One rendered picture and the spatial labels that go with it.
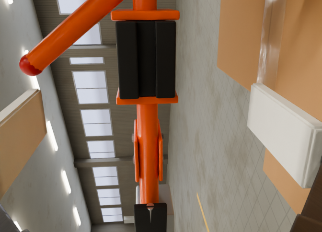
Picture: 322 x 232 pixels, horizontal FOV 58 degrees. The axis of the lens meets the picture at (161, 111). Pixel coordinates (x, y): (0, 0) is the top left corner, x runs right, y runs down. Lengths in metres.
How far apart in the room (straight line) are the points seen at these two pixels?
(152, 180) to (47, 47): 0.17
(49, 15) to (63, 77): 2.13
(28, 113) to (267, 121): 0.13
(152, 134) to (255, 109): 0.14
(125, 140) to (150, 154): 11.65
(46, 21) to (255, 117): 9.28
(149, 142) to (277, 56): 0.15
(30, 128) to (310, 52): 0.21
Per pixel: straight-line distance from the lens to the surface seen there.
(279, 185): 1.27
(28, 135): 0.17
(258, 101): 0.18
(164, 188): 0.39
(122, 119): 11.17
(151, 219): 0.32
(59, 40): 0.30
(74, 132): 11.83
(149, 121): 0.29
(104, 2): 0.29
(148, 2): 0.27
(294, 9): 0.29
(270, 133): 0.17
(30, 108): 0.17
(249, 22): 0.39
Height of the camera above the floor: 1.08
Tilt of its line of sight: 4 degrees down
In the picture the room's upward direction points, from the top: 92 degrees counter-clockwise
